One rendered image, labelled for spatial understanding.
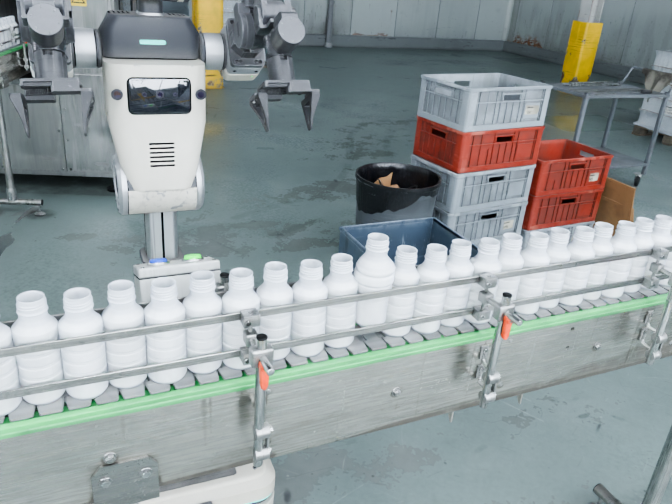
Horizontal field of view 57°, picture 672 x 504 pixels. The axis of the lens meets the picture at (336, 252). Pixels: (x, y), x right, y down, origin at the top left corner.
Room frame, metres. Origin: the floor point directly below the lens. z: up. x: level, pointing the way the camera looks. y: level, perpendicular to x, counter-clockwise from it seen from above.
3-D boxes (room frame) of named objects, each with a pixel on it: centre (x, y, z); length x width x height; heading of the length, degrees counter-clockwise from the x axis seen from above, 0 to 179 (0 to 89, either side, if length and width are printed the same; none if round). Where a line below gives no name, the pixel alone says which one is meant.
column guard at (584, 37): (10.55, -3.65, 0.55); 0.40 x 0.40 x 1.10; 26
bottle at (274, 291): (0.89, 0.09, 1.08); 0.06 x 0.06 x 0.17
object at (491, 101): (3.47, -0.74, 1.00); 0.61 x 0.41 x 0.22; 124
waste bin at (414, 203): (3.14, -0.29, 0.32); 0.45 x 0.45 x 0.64
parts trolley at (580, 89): (5.48, -2.20, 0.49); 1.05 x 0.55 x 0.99; 116
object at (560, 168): (3.88, -1.33, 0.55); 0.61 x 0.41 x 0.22; 119
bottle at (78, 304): (0.75, 0.36, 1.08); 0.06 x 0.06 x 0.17
